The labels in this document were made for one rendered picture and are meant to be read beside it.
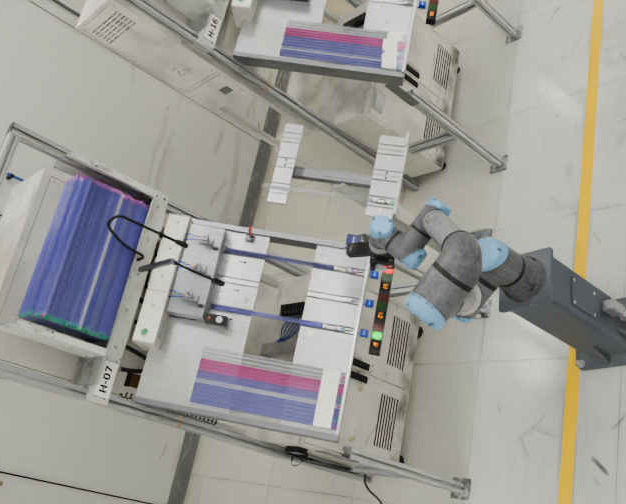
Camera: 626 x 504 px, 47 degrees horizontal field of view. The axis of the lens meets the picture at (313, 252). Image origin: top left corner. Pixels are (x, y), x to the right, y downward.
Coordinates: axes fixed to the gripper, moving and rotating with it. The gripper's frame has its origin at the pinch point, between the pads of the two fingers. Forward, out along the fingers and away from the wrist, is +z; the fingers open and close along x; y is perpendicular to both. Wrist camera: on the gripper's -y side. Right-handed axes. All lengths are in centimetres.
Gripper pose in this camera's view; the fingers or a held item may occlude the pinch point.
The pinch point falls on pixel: (373, 265)
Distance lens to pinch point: 252.5
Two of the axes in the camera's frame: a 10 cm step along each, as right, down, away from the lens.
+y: 9.8, 1.5, -1.4
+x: 2.0, -9.1, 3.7
